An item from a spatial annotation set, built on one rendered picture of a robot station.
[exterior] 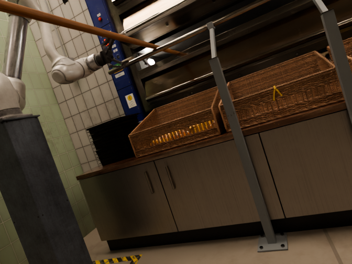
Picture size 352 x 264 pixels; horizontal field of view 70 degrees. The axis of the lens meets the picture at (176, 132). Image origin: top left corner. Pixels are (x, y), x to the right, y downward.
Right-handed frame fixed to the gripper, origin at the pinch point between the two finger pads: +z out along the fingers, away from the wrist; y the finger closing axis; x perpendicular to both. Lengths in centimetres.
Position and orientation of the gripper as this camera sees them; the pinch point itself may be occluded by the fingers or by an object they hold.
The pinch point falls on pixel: (127, 45)
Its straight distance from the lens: 147.1
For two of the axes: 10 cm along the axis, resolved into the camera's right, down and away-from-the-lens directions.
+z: 8.8, -2.7, -4.0
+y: 3.2, 9.5, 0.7
